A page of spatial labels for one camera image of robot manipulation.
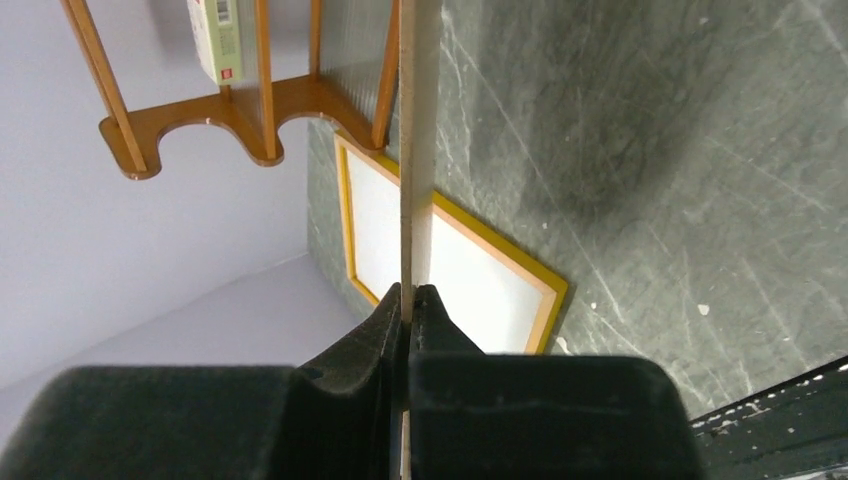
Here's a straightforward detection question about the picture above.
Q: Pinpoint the brown frame backing board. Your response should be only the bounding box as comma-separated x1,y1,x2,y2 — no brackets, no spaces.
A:
398,0,444,480

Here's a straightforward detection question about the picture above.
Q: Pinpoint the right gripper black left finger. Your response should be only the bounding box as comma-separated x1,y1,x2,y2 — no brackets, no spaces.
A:
1,285,401,479

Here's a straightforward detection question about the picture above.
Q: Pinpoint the white red medicine box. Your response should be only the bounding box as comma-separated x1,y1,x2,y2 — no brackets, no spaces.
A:
186,0,243,86

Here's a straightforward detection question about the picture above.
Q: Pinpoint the yellow wooden picture frame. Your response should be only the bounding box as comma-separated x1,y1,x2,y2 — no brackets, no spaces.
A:
333,131,570,356

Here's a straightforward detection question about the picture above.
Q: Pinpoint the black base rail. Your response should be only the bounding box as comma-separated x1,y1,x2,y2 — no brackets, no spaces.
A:
691,357,847,479

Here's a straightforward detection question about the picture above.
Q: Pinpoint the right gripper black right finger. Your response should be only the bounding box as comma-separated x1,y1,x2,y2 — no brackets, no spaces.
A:
408,285,704,479

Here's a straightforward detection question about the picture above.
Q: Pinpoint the orange wooden shelf rack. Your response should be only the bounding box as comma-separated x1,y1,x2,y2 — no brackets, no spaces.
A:
62,1,400,180

